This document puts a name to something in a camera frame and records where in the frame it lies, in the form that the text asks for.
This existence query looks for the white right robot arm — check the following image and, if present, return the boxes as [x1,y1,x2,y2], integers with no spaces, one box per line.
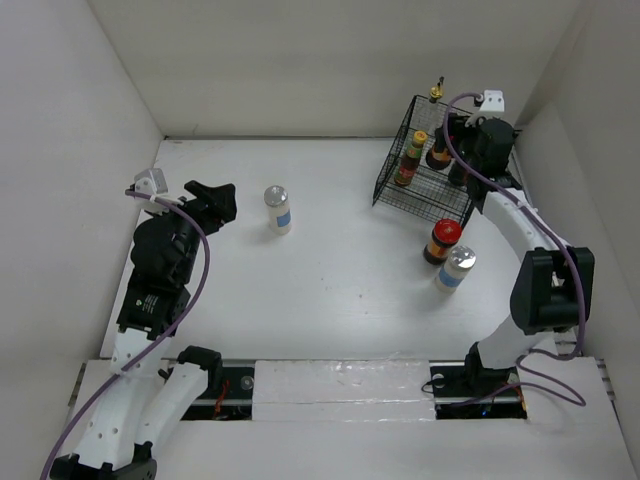
[442,112,595,403]

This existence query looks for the yellow cap sauce bottle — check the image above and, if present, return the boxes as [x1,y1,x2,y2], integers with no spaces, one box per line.
[394,130,428,187]

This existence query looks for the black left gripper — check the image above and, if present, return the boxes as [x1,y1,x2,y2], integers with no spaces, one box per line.
[149,181,235,283]

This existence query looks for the left white salt jar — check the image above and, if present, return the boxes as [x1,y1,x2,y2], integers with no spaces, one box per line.
[263,185,291,235]

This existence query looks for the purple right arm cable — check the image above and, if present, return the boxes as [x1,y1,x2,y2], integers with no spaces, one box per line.
[446,92,587,409]

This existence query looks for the dark soy sauce bottle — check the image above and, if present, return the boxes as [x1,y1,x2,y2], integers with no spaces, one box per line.
[448,158,469,187]

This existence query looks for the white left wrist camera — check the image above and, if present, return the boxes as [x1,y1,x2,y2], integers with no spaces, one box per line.
[133,168,168,196]

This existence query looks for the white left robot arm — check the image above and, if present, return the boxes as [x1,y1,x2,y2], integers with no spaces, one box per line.
[40,178,237,479]

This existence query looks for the red lid jar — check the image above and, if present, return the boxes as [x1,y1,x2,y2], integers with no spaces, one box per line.
[425,128,451,171]
[423,218,463,265]

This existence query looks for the white salt jar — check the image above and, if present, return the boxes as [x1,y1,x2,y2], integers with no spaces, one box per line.
[263,185,291,235]
[435,245,477,293]

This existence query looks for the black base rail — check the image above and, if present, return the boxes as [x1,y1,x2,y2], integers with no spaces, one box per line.
[184,360,527,421]

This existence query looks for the black wire rack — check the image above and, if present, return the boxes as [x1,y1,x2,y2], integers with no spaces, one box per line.
[371,93,512,229]

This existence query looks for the right white salt jar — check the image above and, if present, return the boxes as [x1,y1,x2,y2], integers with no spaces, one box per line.
[435,245,477,293]

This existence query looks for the clear glass oil bottle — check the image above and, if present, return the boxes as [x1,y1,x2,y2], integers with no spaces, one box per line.
[424,76,445,136]

